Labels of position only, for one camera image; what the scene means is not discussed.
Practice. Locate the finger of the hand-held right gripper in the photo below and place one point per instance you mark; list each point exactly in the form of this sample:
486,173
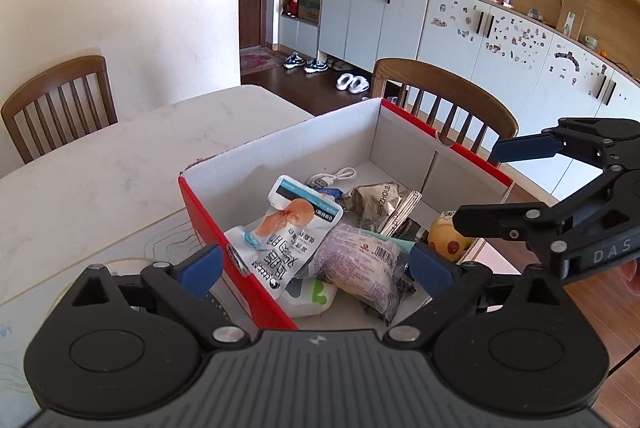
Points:
527,147
500,219

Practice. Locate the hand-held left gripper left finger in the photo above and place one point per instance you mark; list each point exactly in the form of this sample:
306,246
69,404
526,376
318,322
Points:
202,269

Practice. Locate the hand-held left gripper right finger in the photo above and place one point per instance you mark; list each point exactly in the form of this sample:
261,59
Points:
426,265

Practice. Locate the yellow rubber toy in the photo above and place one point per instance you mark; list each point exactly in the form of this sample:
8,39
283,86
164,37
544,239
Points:
445,241

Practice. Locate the blue white snack packet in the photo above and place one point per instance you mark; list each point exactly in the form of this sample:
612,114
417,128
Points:
270,264

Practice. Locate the pink bread packet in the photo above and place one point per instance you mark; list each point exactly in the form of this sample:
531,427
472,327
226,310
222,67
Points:
355,264

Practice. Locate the silver foil packet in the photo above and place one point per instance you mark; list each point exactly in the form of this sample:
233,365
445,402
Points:
377,208

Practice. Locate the white green packet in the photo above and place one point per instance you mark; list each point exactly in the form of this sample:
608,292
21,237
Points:
315,299

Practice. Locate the white pouch dark band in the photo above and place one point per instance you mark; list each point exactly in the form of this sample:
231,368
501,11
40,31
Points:
300,194

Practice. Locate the red and white cardboard box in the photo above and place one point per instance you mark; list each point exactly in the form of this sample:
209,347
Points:
300,148

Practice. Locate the white marble desktop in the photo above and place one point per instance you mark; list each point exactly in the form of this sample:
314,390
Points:
100,178

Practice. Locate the person's right hand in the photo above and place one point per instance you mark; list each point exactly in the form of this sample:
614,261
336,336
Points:
630,277

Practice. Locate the dark wrapper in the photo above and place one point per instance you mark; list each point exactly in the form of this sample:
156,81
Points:
417,229

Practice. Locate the white sideboard with stickers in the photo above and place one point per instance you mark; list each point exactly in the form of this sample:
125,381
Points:
520,63

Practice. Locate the wooden chair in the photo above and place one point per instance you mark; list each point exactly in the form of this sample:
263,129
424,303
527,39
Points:
60,78
450,83

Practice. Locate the green cup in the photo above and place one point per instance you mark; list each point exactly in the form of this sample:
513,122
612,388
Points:
591,41

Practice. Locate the patterned rug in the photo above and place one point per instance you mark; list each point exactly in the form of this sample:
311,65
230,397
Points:
260,62

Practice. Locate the dark sneaker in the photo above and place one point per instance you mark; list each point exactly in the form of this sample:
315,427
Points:
294,60
316,66

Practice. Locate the cardboard carton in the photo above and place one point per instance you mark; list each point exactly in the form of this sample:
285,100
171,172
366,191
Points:
310,0

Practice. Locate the red bag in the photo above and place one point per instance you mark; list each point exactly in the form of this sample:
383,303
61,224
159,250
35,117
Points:
293,3

